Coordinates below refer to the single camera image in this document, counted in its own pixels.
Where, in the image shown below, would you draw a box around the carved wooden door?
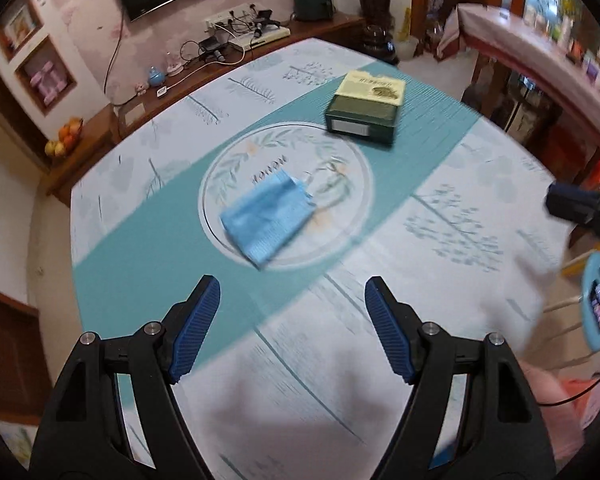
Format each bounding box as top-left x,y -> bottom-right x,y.
0,280 -> 41,411

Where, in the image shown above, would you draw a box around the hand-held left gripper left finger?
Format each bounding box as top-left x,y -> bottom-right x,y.
28,274 -> 222,480

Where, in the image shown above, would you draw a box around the steel pot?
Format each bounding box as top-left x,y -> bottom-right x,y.
500,72 -> 551,133

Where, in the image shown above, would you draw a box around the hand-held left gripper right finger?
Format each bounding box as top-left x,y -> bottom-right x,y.
364,276 -> 558,480

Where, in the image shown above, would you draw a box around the wall niche with picture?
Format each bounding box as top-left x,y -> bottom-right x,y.
0,0 -> 45,63

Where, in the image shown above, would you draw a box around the row of small packets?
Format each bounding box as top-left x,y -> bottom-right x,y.
527,7 -> 600,96

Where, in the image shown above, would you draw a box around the fruit bowl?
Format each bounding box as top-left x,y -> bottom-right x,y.
44,117 -> 85,157

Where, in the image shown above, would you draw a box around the pink dumbbells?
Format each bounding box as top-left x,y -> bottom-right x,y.
30,62 -> 63,101

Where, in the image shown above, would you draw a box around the white wall power strip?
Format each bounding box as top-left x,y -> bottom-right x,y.
204,7 -> 258,28

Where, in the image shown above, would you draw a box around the thin black cable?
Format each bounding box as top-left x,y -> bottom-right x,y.
535,370 -> 600,408

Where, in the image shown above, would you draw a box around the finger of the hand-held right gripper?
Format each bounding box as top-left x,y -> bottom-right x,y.
545,182 -> 600,241

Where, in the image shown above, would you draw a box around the white legged chair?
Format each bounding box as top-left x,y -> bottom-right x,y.
525,292 -> 598,363

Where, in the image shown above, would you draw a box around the dark ceramic jar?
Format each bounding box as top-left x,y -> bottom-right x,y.
362,25 -> 400,63

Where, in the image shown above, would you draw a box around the blue face mask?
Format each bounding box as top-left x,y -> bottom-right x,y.
219,167 -> 351,271

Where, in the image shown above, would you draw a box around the white set-top box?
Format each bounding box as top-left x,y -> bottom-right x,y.
230,26 -> 291,52

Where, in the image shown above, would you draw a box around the television cable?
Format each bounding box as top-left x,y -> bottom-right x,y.
104,7 -> 126,106

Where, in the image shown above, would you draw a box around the dark green box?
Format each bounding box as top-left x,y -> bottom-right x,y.
324,70 -> 408,147

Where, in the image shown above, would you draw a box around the dark tall vase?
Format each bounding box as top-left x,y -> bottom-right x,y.
357,0 -> 393,31

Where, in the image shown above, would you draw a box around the wall niche with dumbbells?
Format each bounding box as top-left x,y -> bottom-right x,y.
15,37 -> 78,116

